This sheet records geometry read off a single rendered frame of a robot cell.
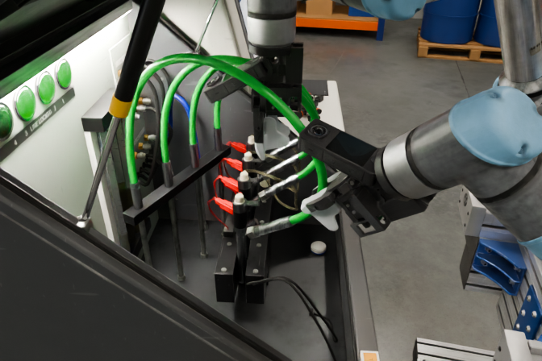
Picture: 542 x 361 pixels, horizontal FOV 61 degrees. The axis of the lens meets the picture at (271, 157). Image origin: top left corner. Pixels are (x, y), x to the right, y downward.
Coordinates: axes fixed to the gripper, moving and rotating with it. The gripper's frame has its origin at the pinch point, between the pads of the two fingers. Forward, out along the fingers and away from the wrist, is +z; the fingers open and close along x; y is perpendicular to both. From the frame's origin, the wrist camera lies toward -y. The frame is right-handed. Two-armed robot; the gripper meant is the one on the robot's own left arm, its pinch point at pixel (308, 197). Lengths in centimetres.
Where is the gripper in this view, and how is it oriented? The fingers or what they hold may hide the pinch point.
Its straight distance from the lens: 71.2
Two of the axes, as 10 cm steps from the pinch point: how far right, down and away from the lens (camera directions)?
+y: 6.6, 7.5, 0.5
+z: -4.3, 3.2, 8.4
